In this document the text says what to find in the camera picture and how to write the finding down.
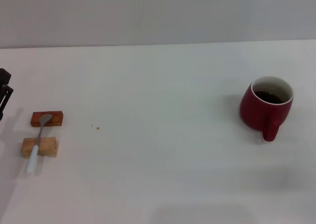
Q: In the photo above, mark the dark coffee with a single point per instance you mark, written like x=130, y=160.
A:
x=267, y=98

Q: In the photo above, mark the red ceramic mug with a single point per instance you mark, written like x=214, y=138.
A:
x=256, y=112

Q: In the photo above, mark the light wooden block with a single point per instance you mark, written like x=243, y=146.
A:
x=49, y=146

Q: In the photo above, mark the dark reddish wooden block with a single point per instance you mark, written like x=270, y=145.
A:
x=56, y=119

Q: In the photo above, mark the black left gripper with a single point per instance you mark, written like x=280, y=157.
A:
x=4, y=76

